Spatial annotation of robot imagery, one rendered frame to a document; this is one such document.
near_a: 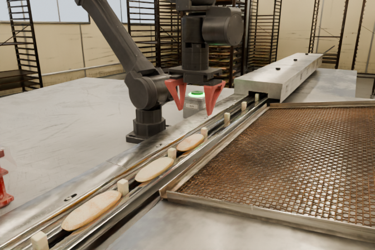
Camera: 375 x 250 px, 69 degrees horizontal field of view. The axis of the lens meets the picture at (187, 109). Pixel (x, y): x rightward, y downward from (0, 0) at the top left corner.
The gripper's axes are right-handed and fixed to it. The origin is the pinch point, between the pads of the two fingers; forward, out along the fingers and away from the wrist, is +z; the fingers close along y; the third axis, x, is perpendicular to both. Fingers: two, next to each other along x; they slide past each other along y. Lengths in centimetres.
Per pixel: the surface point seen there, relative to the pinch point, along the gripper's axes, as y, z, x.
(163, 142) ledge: -4.3, 6.8, -6.2
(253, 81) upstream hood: -1.0, 1.5, 45.3
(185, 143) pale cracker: -0.2, 7.0, -3.6
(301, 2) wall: -101, -73, 701
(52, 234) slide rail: -1.1, 8.0, -35.3
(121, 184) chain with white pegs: 0.5, 6.2, -24.1
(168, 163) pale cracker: 1.6, 7.2, -12.9
